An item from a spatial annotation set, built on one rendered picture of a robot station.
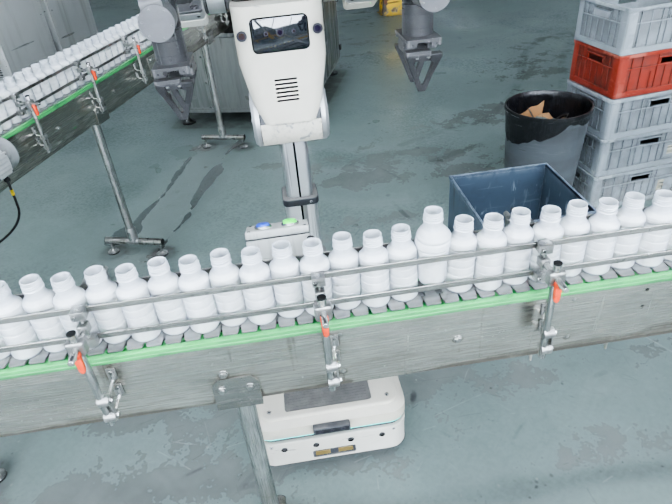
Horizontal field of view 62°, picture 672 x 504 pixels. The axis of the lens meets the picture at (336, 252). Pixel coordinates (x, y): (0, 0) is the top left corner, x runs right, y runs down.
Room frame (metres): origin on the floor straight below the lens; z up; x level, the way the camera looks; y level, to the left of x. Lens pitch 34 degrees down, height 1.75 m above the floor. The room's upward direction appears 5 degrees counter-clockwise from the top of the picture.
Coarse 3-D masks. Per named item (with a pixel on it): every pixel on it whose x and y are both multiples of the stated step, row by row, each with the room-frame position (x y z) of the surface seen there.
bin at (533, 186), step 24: (504, 168) 1.55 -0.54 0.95; (528, 168) 1.56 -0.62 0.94; (552, 168) 1.52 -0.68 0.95; (456, 192) 1.47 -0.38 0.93; (480, 192) 1.54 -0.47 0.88; (504, 192) 1.55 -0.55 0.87; (528, 192) 1.56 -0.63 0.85; (552, 192) 1.49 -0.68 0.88; (576, 192) 1.37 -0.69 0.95; (480, 216) 1.55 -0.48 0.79; (504, 216) 1.55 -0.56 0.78
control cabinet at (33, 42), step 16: (0, 0) 6.19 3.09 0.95; (16, 0) 6.40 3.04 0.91; (32, 0) 6.64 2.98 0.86; (0, 16) 6.11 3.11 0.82; (16, 16) 6.32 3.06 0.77; (32, 16) 6.55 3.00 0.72; (0, 32) 6.03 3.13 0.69; (16, 32) 6.24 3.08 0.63; (32, 32) 6.46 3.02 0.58; (48, 32) 6.71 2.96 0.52; (0, 48) 5.96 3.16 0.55; (16, 48) 6.15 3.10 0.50; (32, 48) 6.38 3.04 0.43; (48, 48) 6.62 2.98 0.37; (0, 64) 5.98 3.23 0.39; (16, 64) 6.07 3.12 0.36; (0, 80) 6.00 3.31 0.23
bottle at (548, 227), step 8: (544, 208) 0.95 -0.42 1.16; (552, 208) 0.96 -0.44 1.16; (560, 208) 0.94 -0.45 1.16; (544, 216) 0.93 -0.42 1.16; (552, 216) 0.92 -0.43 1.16; (560, 216) 0.93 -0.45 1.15; (536, 224) 0.95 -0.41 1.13; (544, 224) 0.93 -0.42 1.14; (552, 224) 0.92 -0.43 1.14; (536, 232) 0.93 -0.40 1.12; (544, 232) 0.92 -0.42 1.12; (552, 232) 0.92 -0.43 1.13; (560, 232) 0.92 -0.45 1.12; (536, 240) 0.93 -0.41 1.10; (560, 248) 0.92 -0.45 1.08; (536, 256) 0.92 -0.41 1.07; (552, 256) 0.91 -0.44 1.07; (536, 264) 0.92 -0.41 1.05; (552, 264) 0.91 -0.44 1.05
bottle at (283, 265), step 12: (276, 252) 0.89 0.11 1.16; (288, 252) 0.89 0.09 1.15; (276, 264) 0.89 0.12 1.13; (288, 264) 0.89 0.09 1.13; (276, 276) 0.88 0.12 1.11; (288, 276) 0.88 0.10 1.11; (276, 288) 0.88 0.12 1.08; (288, 288) 0.88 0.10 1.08; (300, 288) 0.89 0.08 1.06; (276, 300) 0.89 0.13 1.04; (288, 300) 0.88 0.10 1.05; (300, 300) 0.89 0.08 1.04; (288, 312) 0.88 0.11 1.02; (300, 312) 0.88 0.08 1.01
